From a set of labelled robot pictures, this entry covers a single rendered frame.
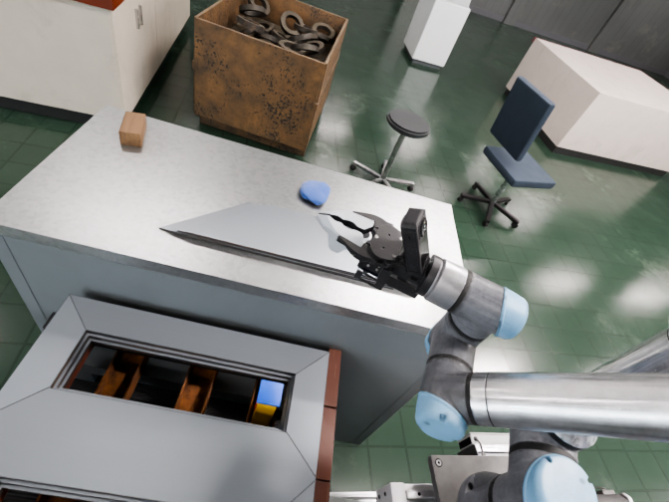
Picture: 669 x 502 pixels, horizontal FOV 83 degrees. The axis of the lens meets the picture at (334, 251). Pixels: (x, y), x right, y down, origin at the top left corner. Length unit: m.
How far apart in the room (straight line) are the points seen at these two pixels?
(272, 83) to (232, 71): 0.30
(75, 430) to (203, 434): 0.27
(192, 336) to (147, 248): 0.27
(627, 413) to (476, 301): 0.22
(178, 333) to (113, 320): 0.17
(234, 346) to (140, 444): 0.31
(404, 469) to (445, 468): 1.13
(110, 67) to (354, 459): 2.77
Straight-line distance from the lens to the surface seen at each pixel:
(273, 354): 1.13
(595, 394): 0.58
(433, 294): 0.61
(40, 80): 3.37
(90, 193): 1.24
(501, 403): 0.59
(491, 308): 0.63
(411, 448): 2.14
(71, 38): 3.13
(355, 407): 1.62
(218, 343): 1.13
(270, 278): 1.02
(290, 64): 2.93
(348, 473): 1.99
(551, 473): 0.82
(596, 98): 5.53
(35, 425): 1.11
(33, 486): 1.09
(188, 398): 1.26
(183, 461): 1.03
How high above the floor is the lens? 1.86
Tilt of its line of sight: 45 degrees down
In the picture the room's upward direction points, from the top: 23 degrees clockwise
